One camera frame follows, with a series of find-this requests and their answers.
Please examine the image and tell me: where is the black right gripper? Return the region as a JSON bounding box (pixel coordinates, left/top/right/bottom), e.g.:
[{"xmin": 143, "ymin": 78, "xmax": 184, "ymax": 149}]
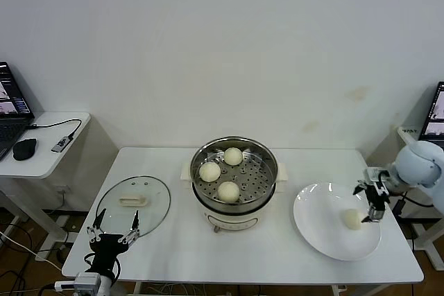
[{"xmin": 352, "ymin": 179, "xmax": 390, "ymax": 225}]

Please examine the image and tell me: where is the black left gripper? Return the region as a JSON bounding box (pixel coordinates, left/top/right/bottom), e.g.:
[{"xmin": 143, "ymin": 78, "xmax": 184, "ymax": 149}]
[{"xmin": 85, "ymin": 209, "xmax": 141, "ymax": 271}]

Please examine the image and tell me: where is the glass lid with cream handle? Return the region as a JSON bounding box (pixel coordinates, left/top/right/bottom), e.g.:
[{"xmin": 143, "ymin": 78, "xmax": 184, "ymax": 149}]
[{"xmin": 96, "ymin": 175, "xmax": 173, "ymax": 241}]

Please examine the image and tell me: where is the white steamed baozi bun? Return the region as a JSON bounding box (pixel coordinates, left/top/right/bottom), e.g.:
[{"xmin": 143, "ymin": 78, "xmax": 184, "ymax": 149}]
[
  {"xmin": 217, "ymin": 180, "xmax": 241, "ymax": 203},
  {"xmin": 223, "ymin": 147, "xmax": 244, "ymax": 166},
  {"xmin": 341, "ymin": 208, "xmax": 365, "ymax": 231},
  {"xmin": 198, "ymin": 162, "xmax": 222, "ymax": 183}
]

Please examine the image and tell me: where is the perforated steel steamer basket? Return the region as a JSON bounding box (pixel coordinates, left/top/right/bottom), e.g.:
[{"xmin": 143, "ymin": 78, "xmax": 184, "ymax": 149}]
[{"xmin": 190, "ymin": 137, "xmax": 280, "ymax": 212}]

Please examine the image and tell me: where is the round white plate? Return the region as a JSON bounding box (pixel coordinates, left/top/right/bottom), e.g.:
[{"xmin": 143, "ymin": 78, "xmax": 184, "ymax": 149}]
[{"xmin": 293, "ymin": 182, "xmax": 382, "ymax": 262}]

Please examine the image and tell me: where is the white side table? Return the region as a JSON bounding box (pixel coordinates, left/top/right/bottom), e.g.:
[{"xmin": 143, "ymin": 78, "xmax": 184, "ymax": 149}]
[
  {"xmin": 397, "ymin": 125, "xmax": 444, "ymax": 272},
  {"xmin": 0, "ymin": 111, "xmax": 93, "ymax": 262}
]

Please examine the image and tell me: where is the grey usb hub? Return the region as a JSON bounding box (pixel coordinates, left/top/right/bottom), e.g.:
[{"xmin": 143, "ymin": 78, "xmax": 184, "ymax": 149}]
[{"xmin": 51, "ymin": 135, "xmax": 76, "ymax": 153}]

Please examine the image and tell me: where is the black open laptop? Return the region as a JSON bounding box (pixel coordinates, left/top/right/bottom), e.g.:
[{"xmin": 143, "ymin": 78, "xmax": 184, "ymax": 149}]
[
  {"xmin": 421, "ymin": 82, "xmax": 444, "ymax": 143},
  {"xmin": 0, "ymin": 61, "xmax": 35, "ymax": 161}
]

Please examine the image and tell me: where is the cream electric cooker base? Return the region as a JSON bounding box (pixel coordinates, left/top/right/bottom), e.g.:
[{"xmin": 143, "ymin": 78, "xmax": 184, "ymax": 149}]
[{"xmin": 180, "ymin": 162, "xmax": 291, "ymax": 234}]

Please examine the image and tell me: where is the black computer mouse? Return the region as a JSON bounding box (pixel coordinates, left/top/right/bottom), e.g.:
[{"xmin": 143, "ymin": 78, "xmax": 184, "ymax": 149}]
[{"xmin": 12, "ymin": 137, "xmax": 38, "ymax": 161}]

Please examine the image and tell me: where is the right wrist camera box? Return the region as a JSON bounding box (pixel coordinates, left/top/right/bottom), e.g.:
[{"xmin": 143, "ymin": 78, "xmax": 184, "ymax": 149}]
[{"xmin": 362, "ymin": 166, "xmax": 393, "ymax": 186}]

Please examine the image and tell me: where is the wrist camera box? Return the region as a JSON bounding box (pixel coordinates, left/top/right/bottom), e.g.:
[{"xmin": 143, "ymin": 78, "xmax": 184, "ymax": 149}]
[
  {"xmin": 73, "ymin": 272, "xmax": 102, "ymax": 290},
  {"xmin": 362, "ymin": 166, "xmax": 393, "ymax": 186}
]

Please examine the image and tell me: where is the black power adapter cable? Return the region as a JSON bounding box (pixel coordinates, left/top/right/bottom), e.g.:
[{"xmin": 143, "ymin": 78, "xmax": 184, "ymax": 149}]
[{"xmin": 391, "ymin": 195, "xmax": 410, "ymax": 219}]

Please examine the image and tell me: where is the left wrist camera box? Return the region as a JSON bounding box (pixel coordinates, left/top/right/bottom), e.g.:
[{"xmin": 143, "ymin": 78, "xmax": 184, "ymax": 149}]
[{"xmin": 73, "ymin": 272, "xmax": 102, "ymax": 290}]

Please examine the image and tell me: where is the white wire bundle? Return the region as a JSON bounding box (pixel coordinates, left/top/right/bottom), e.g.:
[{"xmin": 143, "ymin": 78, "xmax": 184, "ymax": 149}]
[{"xmin": 144, "ymin": 282, "xmax": 218, "ymax": 296}]

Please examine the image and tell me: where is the white floor cable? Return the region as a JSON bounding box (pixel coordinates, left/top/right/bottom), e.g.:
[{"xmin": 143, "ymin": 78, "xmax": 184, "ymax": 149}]
[{"xmin": 0, "ymin": 228, "xmax": 67, "ymax": 271}]

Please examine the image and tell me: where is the black usb cable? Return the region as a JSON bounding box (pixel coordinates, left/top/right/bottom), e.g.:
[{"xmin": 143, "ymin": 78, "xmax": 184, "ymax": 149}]
[{"xmin": 26, "ymin": 119, "xmax": 84, "ymax": 139}]

